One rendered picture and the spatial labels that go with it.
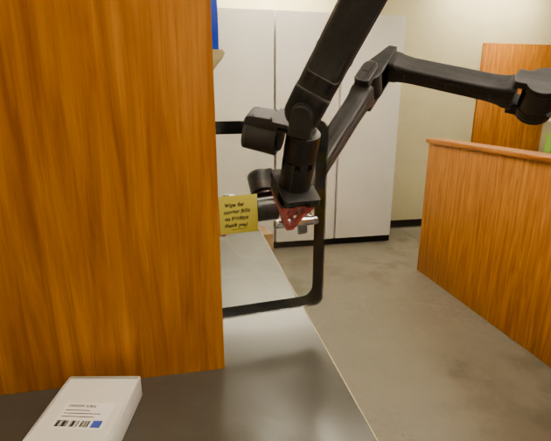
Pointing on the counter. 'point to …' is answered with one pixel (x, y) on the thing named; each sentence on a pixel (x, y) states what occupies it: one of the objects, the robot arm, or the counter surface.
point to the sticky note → (238, 213)
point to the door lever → (299, 222)
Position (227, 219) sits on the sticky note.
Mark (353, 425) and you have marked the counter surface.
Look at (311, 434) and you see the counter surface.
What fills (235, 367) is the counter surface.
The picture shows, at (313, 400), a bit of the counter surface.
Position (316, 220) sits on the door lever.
